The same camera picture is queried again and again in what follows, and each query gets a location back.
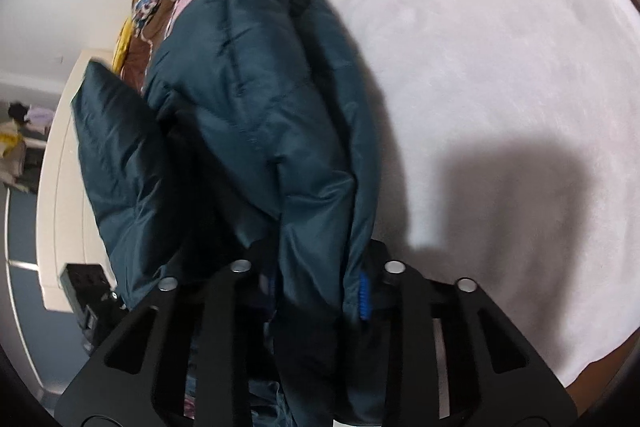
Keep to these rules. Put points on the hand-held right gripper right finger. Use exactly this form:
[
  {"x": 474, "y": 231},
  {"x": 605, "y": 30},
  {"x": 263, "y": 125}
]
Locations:
[{"x": 364, "y": 299}]

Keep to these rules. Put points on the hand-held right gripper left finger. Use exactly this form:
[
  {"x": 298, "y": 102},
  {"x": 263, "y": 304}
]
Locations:
[{"x": 250, "y": 292}]

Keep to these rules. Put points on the teal puffer jacket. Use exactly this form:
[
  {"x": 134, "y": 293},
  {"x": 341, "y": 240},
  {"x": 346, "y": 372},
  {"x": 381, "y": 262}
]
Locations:
[{"x": 260, "y": 107}]

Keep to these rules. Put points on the white bed headboard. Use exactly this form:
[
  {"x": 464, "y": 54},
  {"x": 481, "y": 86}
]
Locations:
[{"x": 65, "y": 187}]

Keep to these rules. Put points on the striped patchwork bedspread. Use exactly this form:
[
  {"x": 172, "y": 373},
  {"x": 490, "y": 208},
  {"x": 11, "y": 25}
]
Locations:
[{"x": 475, "y": 82}]

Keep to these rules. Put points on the yellow cloth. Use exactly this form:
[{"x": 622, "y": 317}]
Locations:
[{"x": 121, "y": 47}]

